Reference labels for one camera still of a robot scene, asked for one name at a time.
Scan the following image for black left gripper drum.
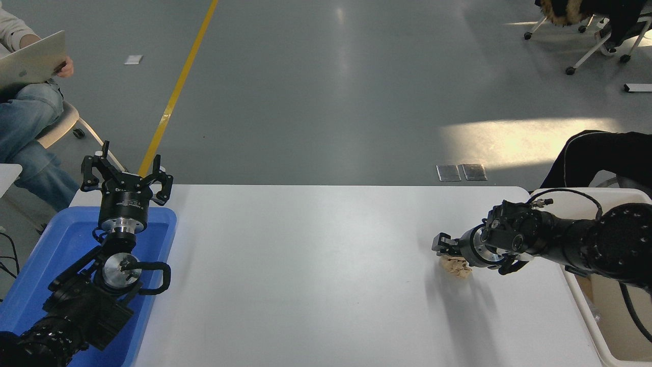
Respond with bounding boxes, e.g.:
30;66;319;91
98;172;154;223

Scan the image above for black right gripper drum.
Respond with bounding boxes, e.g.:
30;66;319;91
460;226;483;268

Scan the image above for tan paper ball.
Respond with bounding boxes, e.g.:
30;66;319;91
439;253;473;279

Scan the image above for silver laptop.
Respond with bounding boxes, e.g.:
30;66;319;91
0;31;68;92

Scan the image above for white chair with casters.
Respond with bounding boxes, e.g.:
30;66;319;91
36;101;128;174

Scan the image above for blue plastic tray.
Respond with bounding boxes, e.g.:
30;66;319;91
0;206;177;367

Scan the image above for small white side table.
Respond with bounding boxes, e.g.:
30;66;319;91
0;164;23;199

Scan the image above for yellow floor tape line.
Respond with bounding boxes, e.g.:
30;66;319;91
139;0;220;177

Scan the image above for large pale plastic bin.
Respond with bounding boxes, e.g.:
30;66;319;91
531;188;652;367

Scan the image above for white-legged office chair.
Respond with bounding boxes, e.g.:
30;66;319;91
524;15;602;41
565;15;652;76

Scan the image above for dark coat with fur trim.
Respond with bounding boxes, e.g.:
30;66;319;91
535;0;586;27

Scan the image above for thin black cables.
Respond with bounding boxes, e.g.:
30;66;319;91
0;232;21;280

